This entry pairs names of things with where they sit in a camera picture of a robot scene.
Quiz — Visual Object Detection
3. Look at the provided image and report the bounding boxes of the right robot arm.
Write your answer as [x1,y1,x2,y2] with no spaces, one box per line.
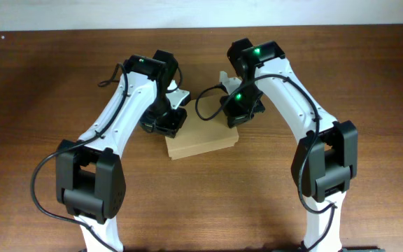
[220,38,358,251]

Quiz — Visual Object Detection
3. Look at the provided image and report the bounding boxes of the cardboard box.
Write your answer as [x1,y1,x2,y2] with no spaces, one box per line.
[166,99,239,160]

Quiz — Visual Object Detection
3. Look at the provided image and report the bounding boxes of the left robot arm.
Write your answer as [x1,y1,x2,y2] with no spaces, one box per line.
[56,50,190,251]

